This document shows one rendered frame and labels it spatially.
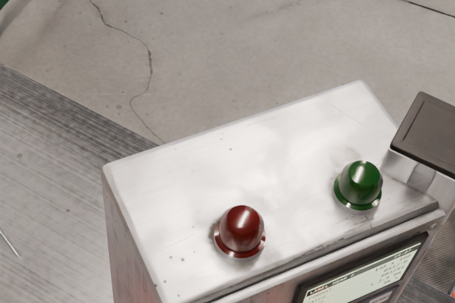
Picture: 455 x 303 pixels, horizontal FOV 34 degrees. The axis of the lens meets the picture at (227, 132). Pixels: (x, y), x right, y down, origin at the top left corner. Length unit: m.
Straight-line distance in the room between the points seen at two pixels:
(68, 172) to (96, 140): 0.07
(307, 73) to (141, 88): 0.54
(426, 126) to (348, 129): 0.05
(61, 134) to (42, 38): 1.31
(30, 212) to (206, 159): 0.76
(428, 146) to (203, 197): 0.12
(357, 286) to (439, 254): 1.46
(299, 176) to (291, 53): 2.10
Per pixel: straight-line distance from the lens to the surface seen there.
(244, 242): 0.37
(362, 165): 0.40
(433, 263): 1.88
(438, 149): 0.41
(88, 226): 1.13
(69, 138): 1.22
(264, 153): 0.42
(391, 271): 0.45
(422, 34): 2.69
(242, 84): 2.39
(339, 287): 0.43
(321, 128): 0.43
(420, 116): 0.42
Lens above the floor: 1.81
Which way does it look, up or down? 53 degrees down
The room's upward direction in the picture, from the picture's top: 8 degrees clockwise
